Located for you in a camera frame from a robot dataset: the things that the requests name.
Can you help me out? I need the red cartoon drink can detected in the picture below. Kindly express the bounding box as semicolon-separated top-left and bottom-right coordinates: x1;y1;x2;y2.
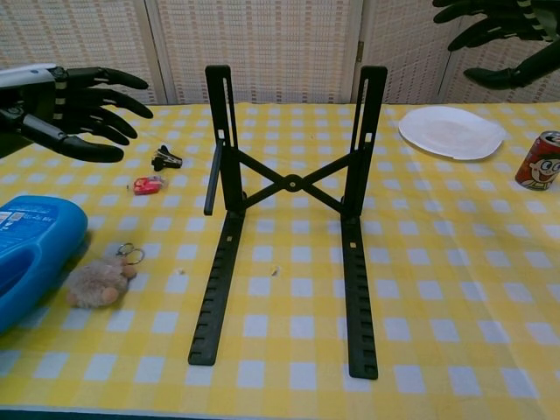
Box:
514;129;560;193

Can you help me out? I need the beige plush keychain toy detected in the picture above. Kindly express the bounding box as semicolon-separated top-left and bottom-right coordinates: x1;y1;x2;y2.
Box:
65;242;145;310

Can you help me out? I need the small red toy car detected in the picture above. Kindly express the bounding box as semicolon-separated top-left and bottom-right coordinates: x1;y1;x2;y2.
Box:
126;174;170;196

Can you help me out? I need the black folding laptop stand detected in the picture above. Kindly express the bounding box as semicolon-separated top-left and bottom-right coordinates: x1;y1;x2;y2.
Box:
187;64;389;381

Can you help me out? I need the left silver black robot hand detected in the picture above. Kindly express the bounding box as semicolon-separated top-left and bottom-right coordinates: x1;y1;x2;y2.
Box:
0;63;154;164

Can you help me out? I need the blue detergent bottle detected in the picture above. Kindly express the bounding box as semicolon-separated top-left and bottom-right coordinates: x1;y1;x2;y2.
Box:
0;194;88;336

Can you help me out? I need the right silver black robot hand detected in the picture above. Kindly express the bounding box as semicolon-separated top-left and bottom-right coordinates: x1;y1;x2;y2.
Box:
431;0;560;91

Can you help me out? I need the white round plate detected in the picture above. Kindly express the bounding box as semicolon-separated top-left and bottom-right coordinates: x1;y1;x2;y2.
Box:
397;105;508;161

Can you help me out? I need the woven folding screen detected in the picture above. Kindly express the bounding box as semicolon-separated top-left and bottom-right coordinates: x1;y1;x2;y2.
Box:
0;0;560;115

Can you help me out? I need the yellow white checkered tablecloth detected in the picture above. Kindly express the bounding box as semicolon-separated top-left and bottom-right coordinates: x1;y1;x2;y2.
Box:
0;102;560;415

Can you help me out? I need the black binder clip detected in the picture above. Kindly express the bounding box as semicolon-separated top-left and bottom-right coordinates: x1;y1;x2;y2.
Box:
150;143;184;172

